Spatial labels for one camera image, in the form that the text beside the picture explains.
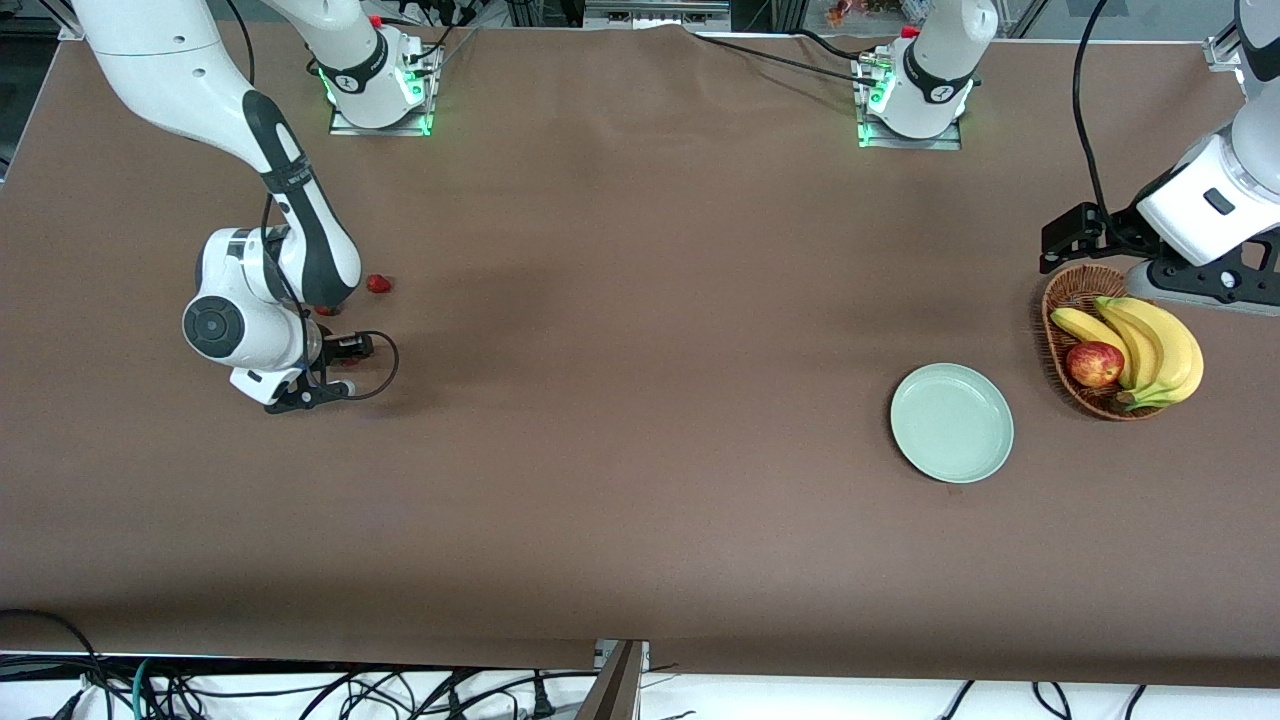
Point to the aluminium frame profile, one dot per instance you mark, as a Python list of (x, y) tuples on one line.
[(75, 25), (1222, 55)]

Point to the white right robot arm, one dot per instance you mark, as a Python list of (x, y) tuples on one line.
[(160, 60)]

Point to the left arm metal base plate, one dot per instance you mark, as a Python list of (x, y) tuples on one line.
[(945, 143)]

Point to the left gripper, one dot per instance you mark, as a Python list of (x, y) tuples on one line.
[(1121, 227)]

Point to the yellow banana bunch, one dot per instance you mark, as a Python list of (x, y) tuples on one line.
[(1170, 350)]

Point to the brown table cover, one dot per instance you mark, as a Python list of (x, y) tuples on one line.
[(640, 400)]

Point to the brown table leg post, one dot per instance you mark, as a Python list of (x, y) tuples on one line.
[(615, 690)]

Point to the pale green round plate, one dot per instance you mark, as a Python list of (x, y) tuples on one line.
[(951, 422)]

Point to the colourful background item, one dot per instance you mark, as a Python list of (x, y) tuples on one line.
[(860, 12)]

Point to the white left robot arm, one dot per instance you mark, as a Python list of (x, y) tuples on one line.
[(940, 60)]

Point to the grey metal box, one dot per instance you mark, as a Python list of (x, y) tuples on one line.
[(650, 15)]

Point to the brown wicker basket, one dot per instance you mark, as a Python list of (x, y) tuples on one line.
[(1070, 290)]

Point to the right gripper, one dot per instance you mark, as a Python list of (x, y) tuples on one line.
[(345, 348)]

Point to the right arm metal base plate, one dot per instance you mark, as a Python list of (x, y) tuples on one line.
[(340, 127)]

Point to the all red strawberry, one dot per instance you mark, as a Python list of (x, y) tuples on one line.
[(378, 283)]

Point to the red apple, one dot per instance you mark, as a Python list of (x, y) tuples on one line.
[(1094, 364)]

